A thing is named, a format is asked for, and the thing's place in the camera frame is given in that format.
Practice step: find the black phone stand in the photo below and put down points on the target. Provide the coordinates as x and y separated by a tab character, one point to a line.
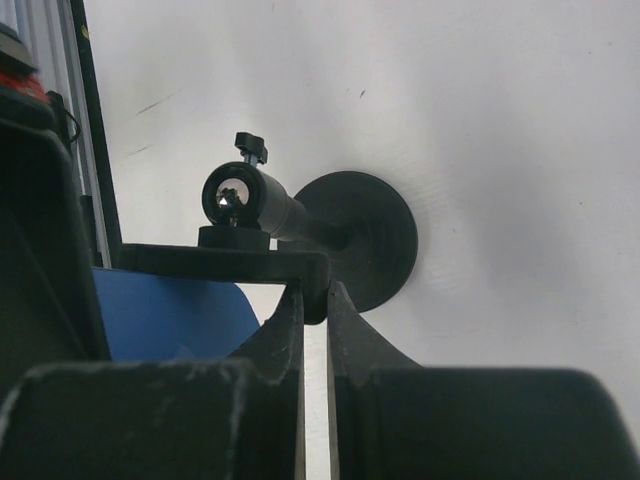
345	226

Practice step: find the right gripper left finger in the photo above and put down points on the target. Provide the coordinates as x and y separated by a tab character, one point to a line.
237	418

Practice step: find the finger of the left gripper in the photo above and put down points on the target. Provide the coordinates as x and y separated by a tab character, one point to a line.
49	305

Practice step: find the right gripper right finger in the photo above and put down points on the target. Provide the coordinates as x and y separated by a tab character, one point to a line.
392	418

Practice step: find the blue phone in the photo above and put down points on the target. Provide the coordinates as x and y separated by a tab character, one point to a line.
151	318

